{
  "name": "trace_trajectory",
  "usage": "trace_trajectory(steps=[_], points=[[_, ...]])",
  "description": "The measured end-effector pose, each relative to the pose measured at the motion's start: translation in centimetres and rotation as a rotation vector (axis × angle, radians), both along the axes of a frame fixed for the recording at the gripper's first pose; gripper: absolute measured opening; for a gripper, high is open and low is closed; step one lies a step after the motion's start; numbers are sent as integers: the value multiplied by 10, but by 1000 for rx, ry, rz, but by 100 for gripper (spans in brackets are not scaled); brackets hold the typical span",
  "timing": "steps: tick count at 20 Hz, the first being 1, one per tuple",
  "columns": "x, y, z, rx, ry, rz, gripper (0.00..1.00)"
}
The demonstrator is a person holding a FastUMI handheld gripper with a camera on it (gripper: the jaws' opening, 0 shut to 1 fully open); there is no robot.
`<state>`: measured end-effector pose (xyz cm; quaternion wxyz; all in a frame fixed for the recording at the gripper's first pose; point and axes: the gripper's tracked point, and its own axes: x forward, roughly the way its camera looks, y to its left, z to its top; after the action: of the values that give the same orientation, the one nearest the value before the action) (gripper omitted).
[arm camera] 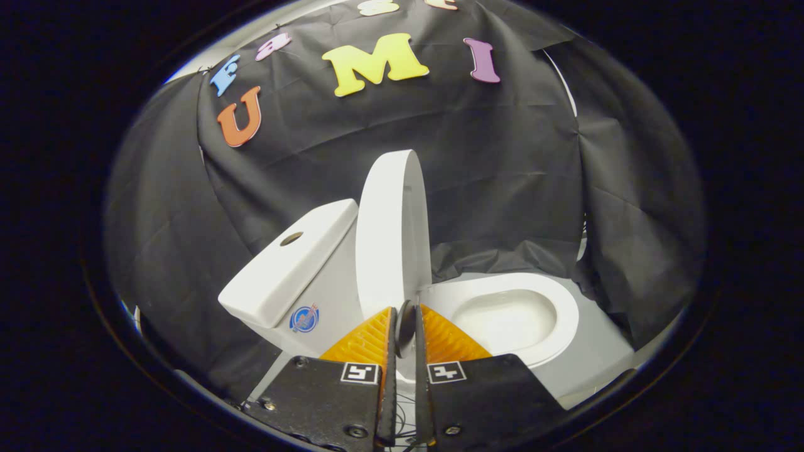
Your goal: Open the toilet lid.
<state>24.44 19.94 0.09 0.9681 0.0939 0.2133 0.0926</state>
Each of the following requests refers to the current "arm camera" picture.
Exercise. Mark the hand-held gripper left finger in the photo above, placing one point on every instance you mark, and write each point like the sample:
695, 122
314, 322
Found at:
388, 389

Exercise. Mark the white toilet lid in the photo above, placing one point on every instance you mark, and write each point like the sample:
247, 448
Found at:
389, 238

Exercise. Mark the white toilet seat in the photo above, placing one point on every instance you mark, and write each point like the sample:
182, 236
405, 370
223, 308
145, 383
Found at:
565, 314

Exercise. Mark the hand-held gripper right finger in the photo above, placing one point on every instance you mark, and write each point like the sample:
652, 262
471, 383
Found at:
423, 389

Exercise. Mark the black backdrop cloth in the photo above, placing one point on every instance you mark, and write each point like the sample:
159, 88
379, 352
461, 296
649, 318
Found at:
502, 188

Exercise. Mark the white ceramic toilet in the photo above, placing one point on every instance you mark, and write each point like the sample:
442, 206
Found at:
282, 276

